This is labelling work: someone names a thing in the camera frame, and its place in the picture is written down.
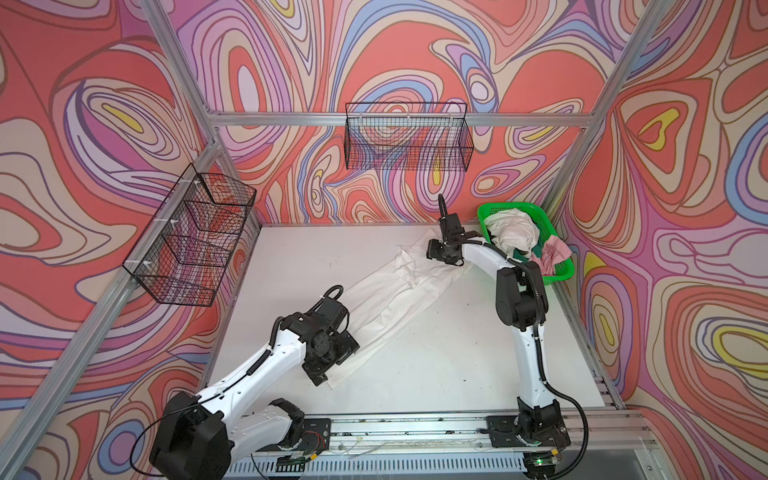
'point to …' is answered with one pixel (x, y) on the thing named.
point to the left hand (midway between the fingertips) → (353, 358)
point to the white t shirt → (399, 288)
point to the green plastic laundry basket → (564, 270)
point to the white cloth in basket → (512, 230)
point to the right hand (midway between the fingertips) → (438, 257)
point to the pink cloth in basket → (552, 251)
